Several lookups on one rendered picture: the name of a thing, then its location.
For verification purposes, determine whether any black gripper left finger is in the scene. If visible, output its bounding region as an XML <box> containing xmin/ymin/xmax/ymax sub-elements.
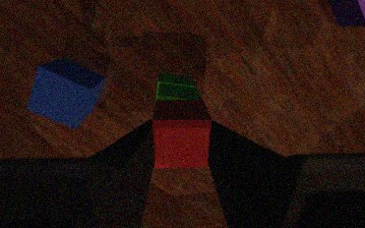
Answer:
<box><xmin>0</xmin><ymin>119</ymin><xmax>154</xmax><ymax>228</ymax></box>

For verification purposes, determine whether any blue cube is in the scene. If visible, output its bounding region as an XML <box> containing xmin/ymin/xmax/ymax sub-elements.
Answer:
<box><xmin>28</xmin><ymin>58</ymin><xmax>106</xmax><ymax>129</ymax></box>

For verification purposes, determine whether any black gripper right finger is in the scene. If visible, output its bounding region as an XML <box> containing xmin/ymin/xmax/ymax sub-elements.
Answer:
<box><xmin>208</xmin><ymin>120</ymin><xmax>365</xmax><ymax>228</ymax></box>

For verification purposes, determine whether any red block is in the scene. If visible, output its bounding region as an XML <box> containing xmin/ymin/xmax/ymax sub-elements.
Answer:
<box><xmin>152</xmin><ymin>99</ymin><xmax>212</xmax><ymax>168</ymax></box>

